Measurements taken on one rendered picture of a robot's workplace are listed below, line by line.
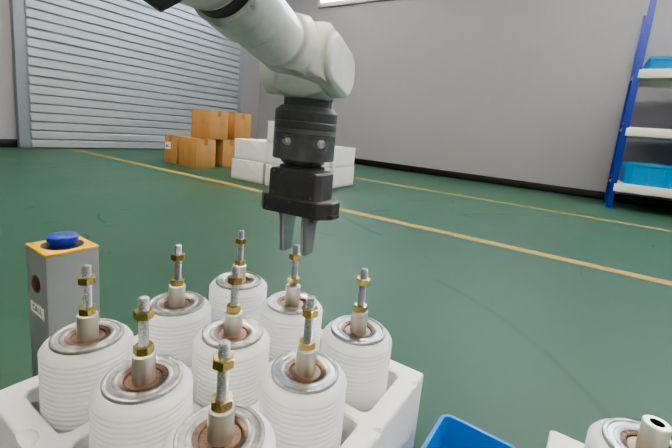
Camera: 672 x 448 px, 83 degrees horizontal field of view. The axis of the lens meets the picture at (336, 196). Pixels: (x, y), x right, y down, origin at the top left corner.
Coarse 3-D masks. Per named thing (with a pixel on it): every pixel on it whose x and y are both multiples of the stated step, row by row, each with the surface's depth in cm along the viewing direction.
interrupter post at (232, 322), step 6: (240, 312) 48; (228, 318) 47; (234, 318) 47; (240, 318) 48; (228, 324) 48; (234, 324) 48; (240, 324) 48; (228, 330) 48; (234, 330) 48; (240, 330) 48; (228, 336) 48; (234, 336) 48
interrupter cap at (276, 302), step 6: (276, 294) 60; (282, 294) 61; (300, 294) 61; (306, 294) 61; (270, 300) 58; (276, 300) 58; (282, 300) 59; (300, 300) 60; (306, 300) 60; (270, 306) 56; (276, 306) 57; (282, 306) 57; (288, 306) 57; (294, 306) 58; (300, 306) 58; (282, 312) 55; (288, 312) 55; (294, 312) 55; (300, 312) 55
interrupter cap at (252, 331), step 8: (216, 320) 51; (248, 320) 52; (208, 328) 49; (216, 328) 49; (248, 328) 50; (256, 328) 50; (208, 336) 47; (216, 336) 47; (224, 336) 48; (240, 336) 48; (248, 336) 48; (256, 336) 48; (208, 344) 46; (216, 344) 45; (232, 344) 46; (240, 344) 46; (248, 344) 46
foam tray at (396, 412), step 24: (24, 384) 46; (408, 384) 53; (0, 408) 43; (24, 408) 43; (192, 408) 45; (384, 408) 48; (408, 408) 52; (0, 432) 42; (24, 432) 40; (48, 432) 40; (72, 432) 40; (360, 432) 44; (384, 432) 45; (408, 432) 54
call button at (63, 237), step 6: (48, 234) 56; (54, 234) 56; (60, 234) 56; (66, 234) 57; (72, 234) 57; (78, 234) 58; (48, 240) 55; (54, 240) 55; (60, 240) 55; (66, 240) 55; (72, 240) 56; (54, 246) 55; (60, 246) 56; (66, 246) 56
